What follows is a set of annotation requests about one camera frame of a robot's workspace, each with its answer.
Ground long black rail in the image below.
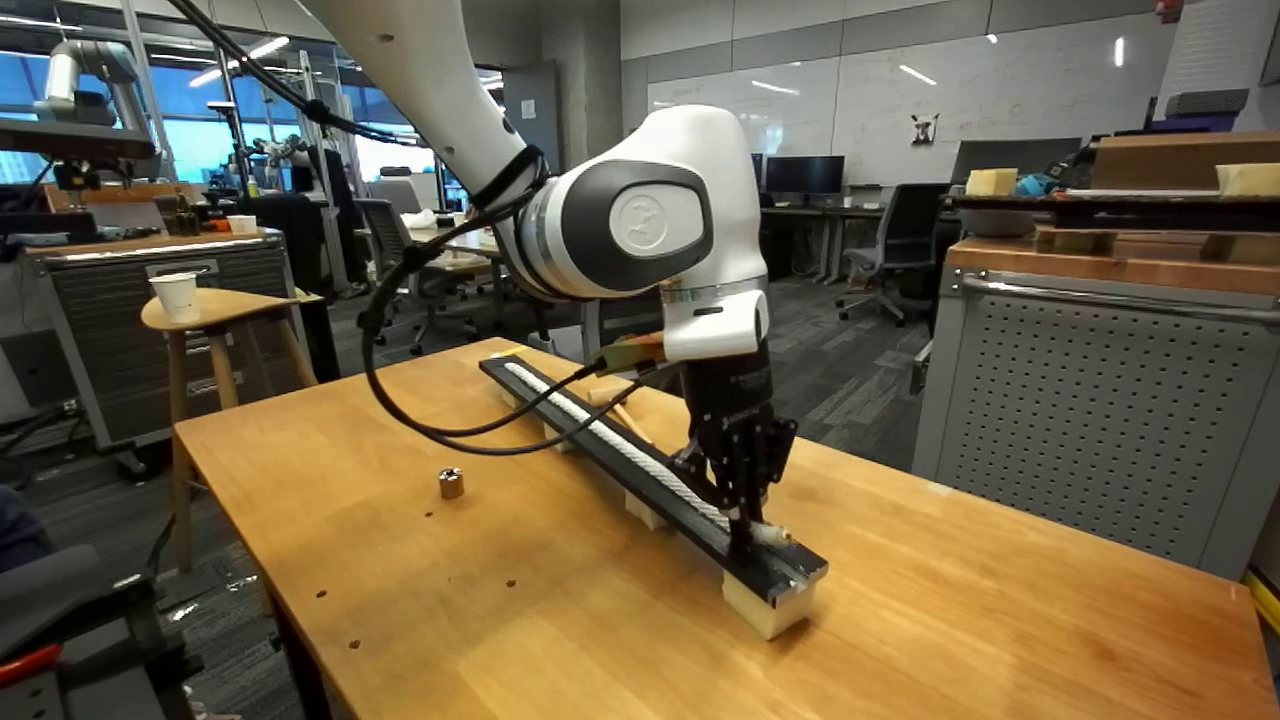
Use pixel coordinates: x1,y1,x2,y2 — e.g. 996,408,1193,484
481,355,826,601

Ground black office chair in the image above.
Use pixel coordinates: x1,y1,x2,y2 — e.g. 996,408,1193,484
837,183,946,324

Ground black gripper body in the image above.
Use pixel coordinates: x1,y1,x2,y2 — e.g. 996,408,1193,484
676,352,795,490

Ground small metal cylinder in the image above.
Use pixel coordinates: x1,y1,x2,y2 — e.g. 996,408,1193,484
437,468,464,501

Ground wooden block under rail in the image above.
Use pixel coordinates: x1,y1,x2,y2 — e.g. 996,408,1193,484
718,574,816,641

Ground white paper cup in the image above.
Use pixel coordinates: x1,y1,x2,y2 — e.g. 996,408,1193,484
152,273,199,324

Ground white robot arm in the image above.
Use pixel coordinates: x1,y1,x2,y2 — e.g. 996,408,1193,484
303,0,791,545

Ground grey perforated metal cabinet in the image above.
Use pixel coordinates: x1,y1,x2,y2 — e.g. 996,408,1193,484
913,239,1280,579

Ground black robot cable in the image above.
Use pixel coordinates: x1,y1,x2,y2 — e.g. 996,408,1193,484
162,0,697,460

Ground wooden stool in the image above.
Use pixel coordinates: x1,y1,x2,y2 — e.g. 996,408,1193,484
139,286,319,570

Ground wooden boxes on cabinet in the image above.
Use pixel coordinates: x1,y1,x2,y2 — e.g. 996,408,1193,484
953,133,1280,265

